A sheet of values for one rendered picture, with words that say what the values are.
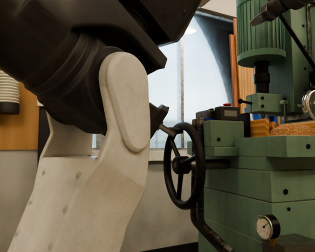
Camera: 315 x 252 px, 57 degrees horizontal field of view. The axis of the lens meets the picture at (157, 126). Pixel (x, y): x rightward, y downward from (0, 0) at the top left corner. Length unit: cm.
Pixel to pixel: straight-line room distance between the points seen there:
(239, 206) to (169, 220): 148
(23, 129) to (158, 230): 125
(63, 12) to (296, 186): 79
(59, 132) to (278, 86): 94
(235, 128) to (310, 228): 37
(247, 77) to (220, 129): 184
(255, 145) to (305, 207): 23
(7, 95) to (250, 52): 138
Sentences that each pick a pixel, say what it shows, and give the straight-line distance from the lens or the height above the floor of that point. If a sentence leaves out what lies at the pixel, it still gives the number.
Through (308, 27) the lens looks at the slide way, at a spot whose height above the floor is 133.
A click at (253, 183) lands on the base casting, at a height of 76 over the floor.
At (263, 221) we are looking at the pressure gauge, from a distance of 85.
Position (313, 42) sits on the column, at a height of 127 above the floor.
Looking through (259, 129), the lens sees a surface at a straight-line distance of 106.
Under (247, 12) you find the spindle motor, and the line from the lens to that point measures 121.
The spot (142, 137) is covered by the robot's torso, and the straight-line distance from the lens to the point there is 42.
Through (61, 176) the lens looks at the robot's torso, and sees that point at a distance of 43.
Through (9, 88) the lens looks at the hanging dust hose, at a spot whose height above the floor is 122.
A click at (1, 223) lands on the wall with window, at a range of 214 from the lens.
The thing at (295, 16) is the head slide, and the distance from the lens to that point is 130.
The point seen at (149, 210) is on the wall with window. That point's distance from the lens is 236.
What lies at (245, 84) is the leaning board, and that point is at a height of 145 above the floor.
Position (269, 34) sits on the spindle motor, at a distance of 117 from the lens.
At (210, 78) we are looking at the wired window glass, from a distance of 281.
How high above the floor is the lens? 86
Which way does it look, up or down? 5 degrees up
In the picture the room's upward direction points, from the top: straight up
